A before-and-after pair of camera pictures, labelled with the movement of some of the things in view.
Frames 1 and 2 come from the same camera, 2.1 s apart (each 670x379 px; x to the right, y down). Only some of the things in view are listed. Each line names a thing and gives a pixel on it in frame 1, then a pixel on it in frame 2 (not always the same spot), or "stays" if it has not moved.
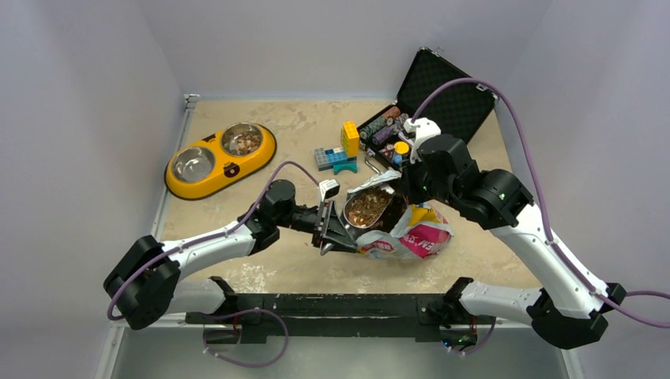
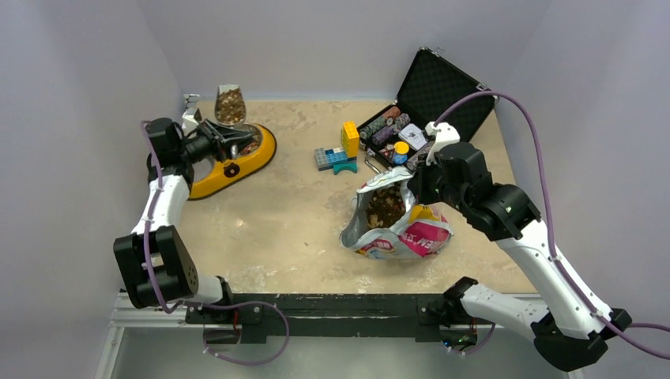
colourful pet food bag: (413, 230) stays
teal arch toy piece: (337, 168) stays
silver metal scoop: (364, 209) → (230, 106)
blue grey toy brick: (325, 159) stays
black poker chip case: (458, 110) stays
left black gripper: (331, 231) → (216, 137)
